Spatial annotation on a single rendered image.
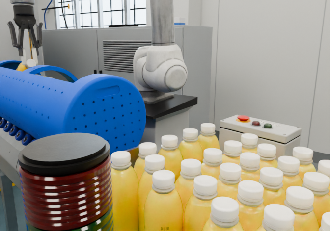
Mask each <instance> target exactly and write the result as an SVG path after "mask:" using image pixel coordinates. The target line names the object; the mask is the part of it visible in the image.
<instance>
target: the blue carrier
mask: <svg viewBox="0 0 330 231"><path fill-rule="evenodd" d="M20 63H22V61H17V60H4V61H0V116H1V117H2V118H4V119H5V120H7V121H9V122H10V123H12V124H13V125H15V126H17V127H18V128H20V129H21V130H23V131H25V132H26V133H28V134H29V135H31V136H33V137H34V138H36V139H37V140H38V139H40V138H43V137H47V136H51V135H57V134H63V133H90V134H95V135H98V136H100V137H102V138H103V139H104V140H106V141H107V142H108V143H109V145H110V155H111V154H112V153H114V152H117V151H124V150H127V149H130V148H133V147H136V146H138V145H139V143H140V141H141V139H142V136H143V133H144V129H145V124H146V109H145V104H144V100H143V98H142V96H141V94H140V92H139V91H138V89H137V88H136V87H135V86H134V85H133V84H132V83H131V82H130V81H128V80H126V79H124V78H122V77H119V76H113V75H107V74H92V75H88V76H85V77H82V78H80V79H79V80H78V79H77V78H76V77H75V76H74V75H73V74H72V73H71V72H69V71H68V70H66V69H63V68H60V67H56V66H49V65H38V66H33V67H30V68H28V69H26V70H24V71H22V72H21V71H17V70H16V69H17V67H18V66H19V64H20ZM48 70H53V71H56V72H58V73H60V74H62V75H63V76H64V77H65V78H66V79H67V80H68V82H67V81H62V80H58V79H54V78H49V77H44V76H39V75H41V74H40V72H42V71H48ZM36 74H38V75H36ZM111 163H112V161H111Z"/></svg>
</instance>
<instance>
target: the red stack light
mask: <svg viewBox="0 0 330 231"><path fill-rule="evenodd" d="M19 175H20V184H21V191H22V198H23V204H24V214H25V219H26V220H27V222H28V223H30V224H31V225H32V226H34V227H36V228H39V229H42V230H47V231H67V230H72V229H76V228H80V227H83V226H86V225H88V224H90V223H92V222H94V221H96V220H97V219H99V218H100V217H102V216H103V215H104V214H105V213H106V212H107V211H108V210H109V208H110V207H111V205H112V201H113V199H112V178H111V156H110V153H109V155H108V156H107V157H106V158H105V159H104V160H103V161H102V162H101V163H99V164H98V165H96V166H94V167H92V168H89V169H87V170H84V171H80V172H76V173H72V174H66V175H53V176H50V175H39V174H35V173H32V172H30V171H28V170H26V169H24V168H22V167H21V166H20V165H19Z"/></svg>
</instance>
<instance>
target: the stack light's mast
mask: <svg viewBox="0 0 330 231"><path fill-rule="evenodd" d="M109 153H110V145H109V143H108V142H107V141H106V140H104V139H103V138H102V137H100V136H98V135H95V134H90V133H63V134H57V135H51V136H47V137H43V138H40V139H38V140H35V141H33V142H31V143H29V144H27V145H26V146H25V147H24V148H23V149H22V150H21V151H20V152H19V154H18V162H19V165H20V166H21V167H22V168H24V169H26V170H28V171H30V172H32V173H35V174H39V175H50V176H53V175H66V174H72V173H76V172H80V171H84V170H87V169H89V168H92V167H94V166H96V165H98V164H99V163H101V162H102V161H103V160H104V159H105V158H106V157H107V156H108V155H109Z"/></svg>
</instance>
